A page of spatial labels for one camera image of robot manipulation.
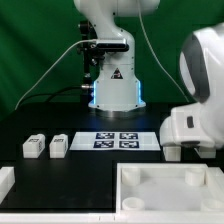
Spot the white cable right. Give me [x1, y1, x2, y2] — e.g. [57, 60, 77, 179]
[136, 0, 191, 103]

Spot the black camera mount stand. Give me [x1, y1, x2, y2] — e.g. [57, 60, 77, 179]
[76, 20, 129, 104]

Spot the white tag sheet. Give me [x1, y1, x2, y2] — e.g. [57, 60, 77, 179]
[70, 132, 160, 151]

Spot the white cable left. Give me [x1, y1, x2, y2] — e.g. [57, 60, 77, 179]
[14, 39, 116, 111]

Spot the black cable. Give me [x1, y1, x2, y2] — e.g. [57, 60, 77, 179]
[16, 86, 84, 109]

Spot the white left obstacle block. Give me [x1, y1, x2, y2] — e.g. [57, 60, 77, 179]
[0, 167, 15, 204]

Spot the white square tabletop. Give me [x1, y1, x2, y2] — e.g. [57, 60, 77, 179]
[116, 163, 224, 212]

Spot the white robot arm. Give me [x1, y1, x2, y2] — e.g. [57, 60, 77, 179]
[73, 0, 224, 148]

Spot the white cable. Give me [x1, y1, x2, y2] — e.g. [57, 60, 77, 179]
[14, 39, 116, 111]
[136, 0, 191, 103]

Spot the white front edge rail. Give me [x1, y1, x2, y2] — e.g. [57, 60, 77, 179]
[0, 212, 224, 224]

